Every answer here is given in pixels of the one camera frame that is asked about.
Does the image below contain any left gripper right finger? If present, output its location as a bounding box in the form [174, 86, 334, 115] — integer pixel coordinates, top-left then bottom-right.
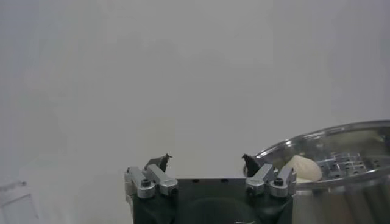
[241, 153, 298, 199]

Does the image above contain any white steamed baozi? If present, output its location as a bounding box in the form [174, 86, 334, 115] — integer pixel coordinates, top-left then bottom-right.
[285, 155, 323, 183]

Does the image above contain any white side table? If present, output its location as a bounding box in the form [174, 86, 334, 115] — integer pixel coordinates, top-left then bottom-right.
[0, 178, 40, 224]

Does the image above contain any perforated steel steamer basket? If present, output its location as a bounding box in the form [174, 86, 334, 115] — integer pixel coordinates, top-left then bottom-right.
[254, 119, 390, 224]

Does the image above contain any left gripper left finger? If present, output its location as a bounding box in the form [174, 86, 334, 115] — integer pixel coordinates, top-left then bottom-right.
[124, 153, 179, 200]

